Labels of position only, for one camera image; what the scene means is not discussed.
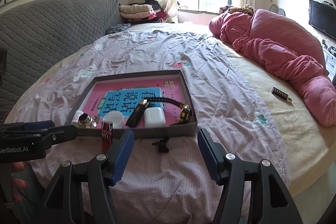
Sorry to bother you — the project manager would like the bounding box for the grey quilted headboard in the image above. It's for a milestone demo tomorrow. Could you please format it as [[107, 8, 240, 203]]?
[[1, 0, 122, 123]]

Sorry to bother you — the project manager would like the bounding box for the grey cardboard box tray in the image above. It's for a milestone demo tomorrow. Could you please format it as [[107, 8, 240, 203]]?
[[65, 70, 198, 139]]

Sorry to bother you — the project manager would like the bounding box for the yellow blanket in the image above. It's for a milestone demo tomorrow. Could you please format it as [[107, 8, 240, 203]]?
[[215, 39, 335, 196]]

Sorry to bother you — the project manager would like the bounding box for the black and gold lighter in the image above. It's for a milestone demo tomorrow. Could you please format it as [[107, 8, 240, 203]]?
[[126, 99, 149, 128]]

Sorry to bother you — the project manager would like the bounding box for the folded clothes pile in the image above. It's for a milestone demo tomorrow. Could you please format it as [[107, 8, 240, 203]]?
[[118, 0, 168, 25]]

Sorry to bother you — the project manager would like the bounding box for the red and black lighter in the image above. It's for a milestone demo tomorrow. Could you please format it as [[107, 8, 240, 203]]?
[[101, 121, 113, 153]]

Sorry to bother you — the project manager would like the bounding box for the pink quilted duvet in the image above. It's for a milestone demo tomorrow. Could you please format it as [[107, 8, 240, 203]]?
[[209, 9, 335, 127]]

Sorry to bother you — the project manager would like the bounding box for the metal perfume bottle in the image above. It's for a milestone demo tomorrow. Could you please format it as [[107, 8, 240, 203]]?
[[78, 113, 100, 128]]

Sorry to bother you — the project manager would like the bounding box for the electric fan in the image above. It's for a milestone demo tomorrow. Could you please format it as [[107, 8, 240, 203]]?
[[269, 4, 286, 16]]

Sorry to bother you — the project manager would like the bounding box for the black wall television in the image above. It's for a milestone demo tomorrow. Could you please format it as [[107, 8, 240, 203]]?
[[309, 0, 336, 39]]

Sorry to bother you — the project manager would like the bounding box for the white earbuds case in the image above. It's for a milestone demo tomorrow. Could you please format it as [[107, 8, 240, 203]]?
[[144, 107, 166, 128]]

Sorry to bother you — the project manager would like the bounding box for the pink patterned bed sheet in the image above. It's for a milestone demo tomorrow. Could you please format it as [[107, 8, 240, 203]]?
[[7, 31, 290, 223]]

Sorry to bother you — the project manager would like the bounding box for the black and yellow wristwatch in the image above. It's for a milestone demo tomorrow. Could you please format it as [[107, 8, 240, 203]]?
[[143, 97, 193, 125]]

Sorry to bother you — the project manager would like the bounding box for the person's left hand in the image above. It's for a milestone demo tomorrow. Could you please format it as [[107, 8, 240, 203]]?
[[11, 161, 29, 202]]

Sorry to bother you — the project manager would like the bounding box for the black hair claw clip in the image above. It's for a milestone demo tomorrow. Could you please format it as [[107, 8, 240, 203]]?
[[151, 136, 170, 153]]

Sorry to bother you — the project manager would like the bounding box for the small white pill bottle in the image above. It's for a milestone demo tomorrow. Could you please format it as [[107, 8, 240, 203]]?
[[71, 110, 84, 127]]

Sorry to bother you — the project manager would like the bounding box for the white TV cabinet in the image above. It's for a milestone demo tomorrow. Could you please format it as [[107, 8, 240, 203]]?
[[322, 44, 336, 81]]

